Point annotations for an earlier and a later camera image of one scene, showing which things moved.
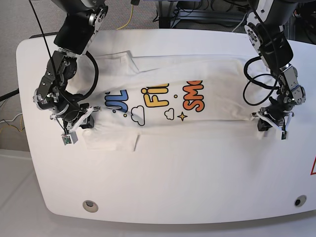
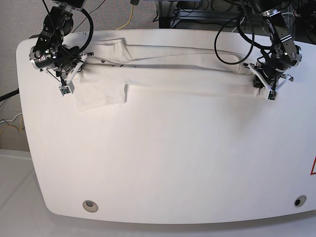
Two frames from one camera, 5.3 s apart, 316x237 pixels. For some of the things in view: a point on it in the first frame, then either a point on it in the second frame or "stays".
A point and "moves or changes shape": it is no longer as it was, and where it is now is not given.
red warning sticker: (312, 173) stays
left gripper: (271, 115) to (272, 75)
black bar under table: (7, 96) stays
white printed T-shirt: (185, 95) moves or changes shape
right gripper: (76, 115) to (67, 68)
